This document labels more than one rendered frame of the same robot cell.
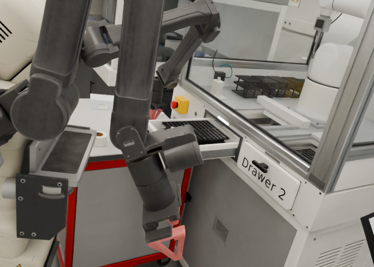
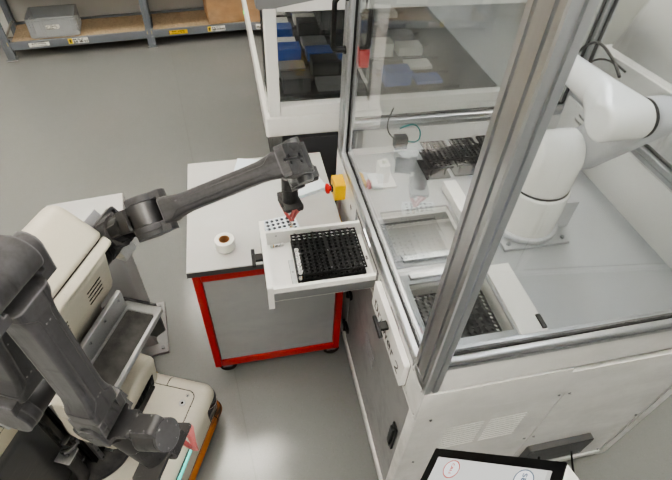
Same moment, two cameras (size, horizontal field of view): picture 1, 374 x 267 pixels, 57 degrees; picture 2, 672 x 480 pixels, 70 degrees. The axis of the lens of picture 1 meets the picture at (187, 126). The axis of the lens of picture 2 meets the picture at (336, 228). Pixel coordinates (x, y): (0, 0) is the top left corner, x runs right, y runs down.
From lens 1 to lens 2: 0.78 m
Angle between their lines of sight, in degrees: 27
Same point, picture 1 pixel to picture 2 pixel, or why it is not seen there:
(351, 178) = (467, 379)
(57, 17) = not seen: outside the picture
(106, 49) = (156, 230)
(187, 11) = (252, 174)
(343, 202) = (462, 396)
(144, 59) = (74, 397)
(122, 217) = (265, 316)
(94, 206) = (230, 309)
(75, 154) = (124, 353)
